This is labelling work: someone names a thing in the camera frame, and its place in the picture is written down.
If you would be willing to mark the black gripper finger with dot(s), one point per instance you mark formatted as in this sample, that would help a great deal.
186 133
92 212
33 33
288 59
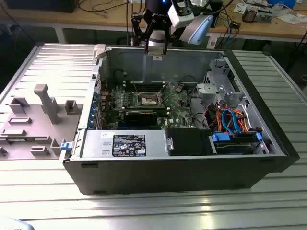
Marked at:
165 48
146 49

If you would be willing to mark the silver CPU chip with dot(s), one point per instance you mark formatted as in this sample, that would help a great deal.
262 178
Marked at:
157 51

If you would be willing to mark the thin metal locking lever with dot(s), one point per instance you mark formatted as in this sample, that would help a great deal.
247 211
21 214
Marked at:
133 83

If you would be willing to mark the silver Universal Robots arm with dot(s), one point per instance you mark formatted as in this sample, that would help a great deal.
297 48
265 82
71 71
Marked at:
201 31

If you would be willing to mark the CPU socket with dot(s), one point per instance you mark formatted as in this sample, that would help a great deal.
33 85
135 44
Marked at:
147 98

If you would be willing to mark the silver coin cell battery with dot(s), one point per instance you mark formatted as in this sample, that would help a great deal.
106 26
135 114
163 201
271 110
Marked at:
178 89

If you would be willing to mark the beige plastic case latch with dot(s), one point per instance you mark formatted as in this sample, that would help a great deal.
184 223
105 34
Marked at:
99 50

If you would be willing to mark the wooden workbench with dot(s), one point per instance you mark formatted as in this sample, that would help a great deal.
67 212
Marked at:
96 16

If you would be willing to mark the black tower box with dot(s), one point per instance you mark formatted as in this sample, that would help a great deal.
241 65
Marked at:
217 12

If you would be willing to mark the green motherboard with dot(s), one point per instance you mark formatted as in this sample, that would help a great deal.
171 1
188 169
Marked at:
178 112

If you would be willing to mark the black graphics card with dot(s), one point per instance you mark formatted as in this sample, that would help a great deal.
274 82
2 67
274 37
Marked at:
140 117

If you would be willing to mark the small black adapter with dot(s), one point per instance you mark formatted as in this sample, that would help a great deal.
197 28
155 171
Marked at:
236 24

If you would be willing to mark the silver metal drive cage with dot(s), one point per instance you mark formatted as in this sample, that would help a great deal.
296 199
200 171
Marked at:
230 94

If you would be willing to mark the electronic device with coils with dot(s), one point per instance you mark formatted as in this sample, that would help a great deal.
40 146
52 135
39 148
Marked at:
249 14

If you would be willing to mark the black drive bay box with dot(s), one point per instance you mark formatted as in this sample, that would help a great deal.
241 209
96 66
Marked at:
187 141

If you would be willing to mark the grey power supply unit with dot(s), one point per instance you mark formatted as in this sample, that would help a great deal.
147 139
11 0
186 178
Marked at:
96 141

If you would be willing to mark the black monitor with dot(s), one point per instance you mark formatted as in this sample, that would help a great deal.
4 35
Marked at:
36 6

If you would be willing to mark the hard disk in blue carrier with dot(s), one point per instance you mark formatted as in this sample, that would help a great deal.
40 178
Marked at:
237 146

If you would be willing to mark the white papers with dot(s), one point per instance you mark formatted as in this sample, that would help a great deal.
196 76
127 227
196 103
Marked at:
287 18

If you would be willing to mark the blue box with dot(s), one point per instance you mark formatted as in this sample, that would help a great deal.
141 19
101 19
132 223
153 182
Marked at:
283 2

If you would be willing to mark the blue case latch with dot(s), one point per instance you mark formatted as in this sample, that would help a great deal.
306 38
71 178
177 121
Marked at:
65 146

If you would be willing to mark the black open PC case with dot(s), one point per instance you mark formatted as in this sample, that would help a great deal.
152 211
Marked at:
168 175

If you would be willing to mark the grey parts rack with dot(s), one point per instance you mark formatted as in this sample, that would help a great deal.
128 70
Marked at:
36 134

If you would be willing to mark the pale rounded device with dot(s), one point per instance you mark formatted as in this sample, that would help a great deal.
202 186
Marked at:
12 225

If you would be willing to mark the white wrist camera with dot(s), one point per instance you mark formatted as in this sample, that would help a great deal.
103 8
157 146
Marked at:
180 16

